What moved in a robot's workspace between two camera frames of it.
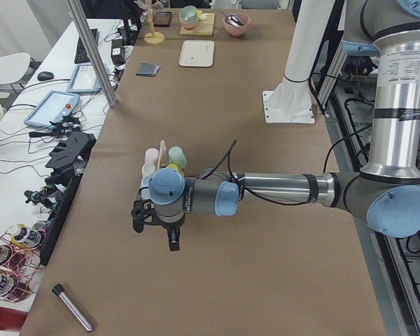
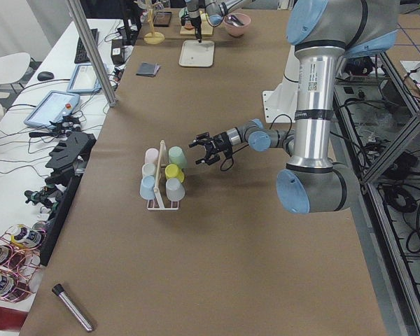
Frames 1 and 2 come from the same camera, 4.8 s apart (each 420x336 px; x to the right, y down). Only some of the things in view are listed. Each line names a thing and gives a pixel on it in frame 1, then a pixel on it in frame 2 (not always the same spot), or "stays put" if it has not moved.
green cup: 176,156 stays put
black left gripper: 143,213 to 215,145
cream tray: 197,53 stays put
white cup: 148,169 stays put
